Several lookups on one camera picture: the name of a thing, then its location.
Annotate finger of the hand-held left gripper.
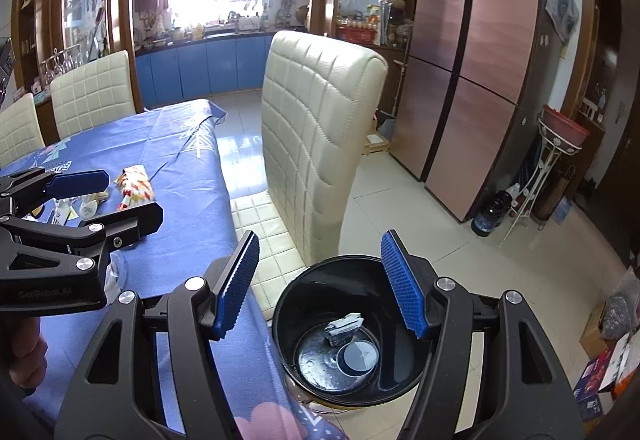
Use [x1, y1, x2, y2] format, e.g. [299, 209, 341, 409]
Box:
[0, 201, 166, 274]
[0, 167, 111, 221]

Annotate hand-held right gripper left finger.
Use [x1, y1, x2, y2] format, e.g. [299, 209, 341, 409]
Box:
[52, 230, 261, 440]

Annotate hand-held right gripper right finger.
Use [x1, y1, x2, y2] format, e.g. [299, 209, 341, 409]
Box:
[380, 229, 586, 440]

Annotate red yellow snack wrapper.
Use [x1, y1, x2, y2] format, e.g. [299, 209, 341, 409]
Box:
[114, 164, 155, 211]

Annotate black round trash bin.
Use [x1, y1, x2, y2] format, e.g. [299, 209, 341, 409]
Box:
[271, 254, 451, 413]

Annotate person's left hand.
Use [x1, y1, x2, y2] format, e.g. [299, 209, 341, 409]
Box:
[9, 319, 49, 391]

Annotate crumpled silver wrapper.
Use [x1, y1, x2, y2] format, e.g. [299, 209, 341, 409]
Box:
[324, 313, 365, 347]

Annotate blue printed tablecloth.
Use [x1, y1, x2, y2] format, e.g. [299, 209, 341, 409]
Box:
[0, 98, 351, 440]

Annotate grey round lid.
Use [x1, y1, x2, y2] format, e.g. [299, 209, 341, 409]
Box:
[335, 339, 378, 373]

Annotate dark water jug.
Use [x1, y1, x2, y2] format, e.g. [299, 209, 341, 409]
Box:
[471, 190, 513, 236]

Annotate hanging wine glasses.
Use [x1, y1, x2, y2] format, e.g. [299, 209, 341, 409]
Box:
[40, 48, 86, 81]

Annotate blue kitchen cabinets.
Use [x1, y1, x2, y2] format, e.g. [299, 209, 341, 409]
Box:
[135, 33, 276, 108]

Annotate large cream quilted chair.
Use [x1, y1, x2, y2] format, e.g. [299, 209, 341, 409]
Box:
[231, 30, 389, 321]

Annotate brown cardboard box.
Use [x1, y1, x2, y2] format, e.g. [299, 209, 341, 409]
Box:
[580, 303, 608, 356]

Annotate white metal plant stand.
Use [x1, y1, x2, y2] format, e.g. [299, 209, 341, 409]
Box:
[502, 113, 583, 243]

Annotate clear plastic bag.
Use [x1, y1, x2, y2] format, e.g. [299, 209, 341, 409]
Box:
[600, 270, 640, 341]

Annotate colourful printed boxes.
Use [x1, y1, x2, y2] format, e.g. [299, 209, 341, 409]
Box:
[572, 335, 640, 421]

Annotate red basin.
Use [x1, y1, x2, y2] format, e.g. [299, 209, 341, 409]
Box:
[542, 105, 591, 148]

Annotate pink metallic refrigerator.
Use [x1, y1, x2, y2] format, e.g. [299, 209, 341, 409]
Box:
[387, 0, 551, 223]

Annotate red basket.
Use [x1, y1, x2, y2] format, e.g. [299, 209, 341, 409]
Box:
[337, 23, 376, 44]

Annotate wooden door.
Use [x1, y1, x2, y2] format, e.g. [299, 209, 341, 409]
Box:
[580, 0, 640, 266]

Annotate hanging printed cloth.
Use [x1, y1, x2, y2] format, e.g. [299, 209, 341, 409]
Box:
[546, 0, 581, 44]

